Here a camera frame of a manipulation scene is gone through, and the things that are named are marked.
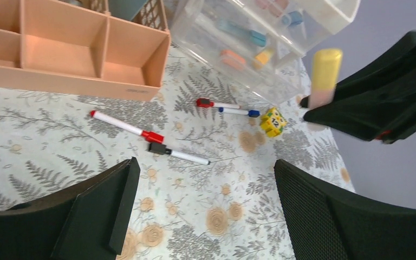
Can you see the light blue folder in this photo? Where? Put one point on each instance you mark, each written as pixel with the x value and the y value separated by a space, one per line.
pixel 125 9

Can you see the black cap white marker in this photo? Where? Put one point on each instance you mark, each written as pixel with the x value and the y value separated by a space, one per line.
pixel 162 149

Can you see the floral patterned desk mat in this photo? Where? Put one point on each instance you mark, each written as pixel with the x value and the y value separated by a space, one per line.
pixel 206 184

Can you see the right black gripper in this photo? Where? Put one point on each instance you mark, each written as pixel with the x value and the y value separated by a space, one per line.
pixel 378 102

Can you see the orange cap grey highlighter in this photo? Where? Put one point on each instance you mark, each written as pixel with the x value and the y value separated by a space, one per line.
pixel 230 58

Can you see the blue cap whiteboard marker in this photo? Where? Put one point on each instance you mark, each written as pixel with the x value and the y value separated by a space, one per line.
pixel 249 113

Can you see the yellow highlighter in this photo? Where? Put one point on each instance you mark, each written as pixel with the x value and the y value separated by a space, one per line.
pixel 262 58

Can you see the yellow owl eraser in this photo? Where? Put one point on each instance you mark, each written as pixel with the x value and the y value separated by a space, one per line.
pixel 273 122

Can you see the red cap marker near drawers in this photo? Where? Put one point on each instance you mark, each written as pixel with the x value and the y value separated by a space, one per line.
pixel 206 103

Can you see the orange plastic file organizer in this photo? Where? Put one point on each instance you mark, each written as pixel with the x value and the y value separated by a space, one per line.
pixel 58 47

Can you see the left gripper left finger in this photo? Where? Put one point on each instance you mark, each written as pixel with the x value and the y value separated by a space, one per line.
pixel 88 220

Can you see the peach pink highlighter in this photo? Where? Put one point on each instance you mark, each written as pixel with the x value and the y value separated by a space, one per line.
pixel 325 73

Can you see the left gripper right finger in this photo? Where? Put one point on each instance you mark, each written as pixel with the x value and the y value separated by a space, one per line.
pixel 325 221

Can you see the white plastic drawer unit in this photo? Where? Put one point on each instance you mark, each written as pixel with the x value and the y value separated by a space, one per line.
pixel 194 29

